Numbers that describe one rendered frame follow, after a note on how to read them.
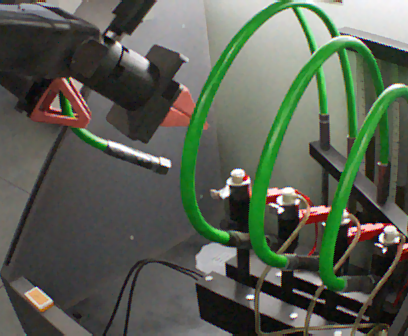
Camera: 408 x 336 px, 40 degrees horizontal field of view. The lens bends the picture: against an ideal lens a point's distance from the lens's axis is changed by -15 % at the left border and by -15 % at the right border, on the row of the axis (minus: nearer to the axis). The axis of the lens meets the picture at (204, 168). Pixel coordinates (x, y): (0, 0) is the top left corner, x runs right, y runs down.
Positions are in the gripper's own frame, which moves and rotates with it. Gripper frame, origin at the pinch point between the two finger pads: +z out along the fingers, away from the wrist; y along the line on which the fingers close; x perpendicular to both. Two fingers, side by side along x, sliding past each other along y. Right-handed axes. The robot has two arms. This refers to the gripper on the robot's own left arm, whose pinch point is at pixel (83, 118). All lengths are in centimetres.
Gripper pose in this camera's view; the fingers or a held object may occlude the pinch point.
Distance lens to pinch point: 78.0
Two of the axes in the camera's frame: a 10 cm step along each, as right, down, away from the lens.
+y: -1.0, -2.5, 9.6
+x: -5.8, 8.0, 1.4
